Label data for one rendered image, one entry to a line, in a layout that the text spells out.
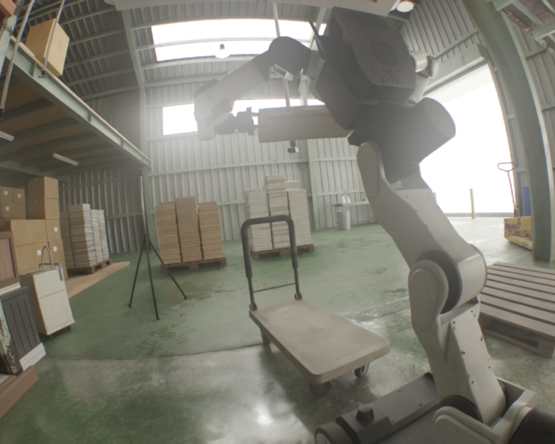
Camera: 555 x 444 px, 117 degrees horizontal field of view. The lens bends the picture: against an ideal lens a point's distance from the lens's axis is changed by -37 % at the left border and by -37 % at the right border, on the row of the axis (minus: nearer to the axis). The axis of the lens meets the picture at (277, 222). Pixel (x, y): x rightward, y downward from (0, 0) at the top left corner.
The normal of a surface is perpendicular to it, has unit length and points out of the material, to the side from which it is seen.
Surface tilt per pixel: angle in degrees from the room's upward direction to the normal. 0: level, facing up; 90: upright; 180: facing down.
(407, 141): 114
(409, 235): 90
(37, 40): 90
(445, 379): 90
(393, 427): 45
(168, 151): 90
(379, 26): 72
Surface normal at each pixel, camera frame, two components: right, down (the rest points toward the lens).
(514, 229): -0.41, 0.08
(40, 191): 0.24, 0.01
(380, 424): 0.15, -0.70
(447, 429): -0.94, 0.11
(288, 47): 0.03, 0.39
